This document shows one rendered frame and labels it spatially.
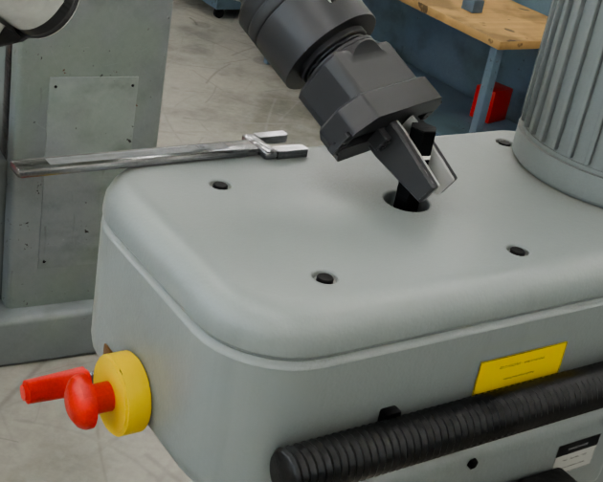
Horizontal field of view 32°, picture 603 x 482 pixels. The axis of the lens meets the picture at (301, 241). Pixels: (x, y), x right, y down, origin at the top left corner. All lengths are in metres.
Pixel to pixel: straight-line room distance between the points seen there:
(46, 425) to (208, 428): 2.93
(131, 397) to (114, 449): 2.79
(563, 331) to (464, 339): 0.11
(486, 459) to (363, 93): 0.31
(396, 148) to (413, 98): 0.04
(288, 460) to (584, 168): 0.39
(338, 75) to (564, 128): 0.22
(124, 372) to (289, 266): 0.14
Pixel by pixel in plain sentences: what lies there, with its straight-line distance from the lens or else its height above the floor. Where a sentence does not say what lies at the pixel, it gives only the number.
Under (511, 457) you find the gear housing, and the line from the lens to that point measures 0.90.
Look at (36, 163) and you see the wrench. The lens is 0.79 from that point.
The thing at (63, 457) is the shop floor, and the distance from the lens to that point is 3.50.
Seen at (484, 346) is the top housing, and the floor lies 1.84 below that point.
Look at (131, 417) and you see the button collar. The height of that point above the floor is 1.76.
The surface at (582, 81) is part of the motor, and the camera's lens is 0.91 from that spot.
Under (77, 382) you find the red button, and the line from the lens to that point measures 0.76.
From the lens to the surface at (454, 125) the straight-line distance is 6.22.
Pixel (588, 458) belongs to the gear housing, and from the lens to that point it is 0.99.
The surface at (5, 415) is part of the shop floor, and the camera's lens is 3.67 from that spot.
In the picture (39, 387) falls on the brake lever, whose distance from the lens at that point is 0.88.
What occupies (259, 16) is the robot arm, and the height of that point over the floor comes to 2.00.
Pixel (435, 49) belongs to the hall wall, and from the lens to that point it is 7.19.
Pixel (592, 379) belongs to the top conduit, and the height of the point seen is 1.81.
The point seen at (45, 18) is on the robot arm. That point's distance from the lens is 1.05.
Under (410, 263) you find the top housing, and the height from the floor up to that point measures 1.89.
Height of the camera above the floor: 2.22
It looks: 26 degrees down
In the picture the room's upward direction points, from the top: 11 degrees clockwise
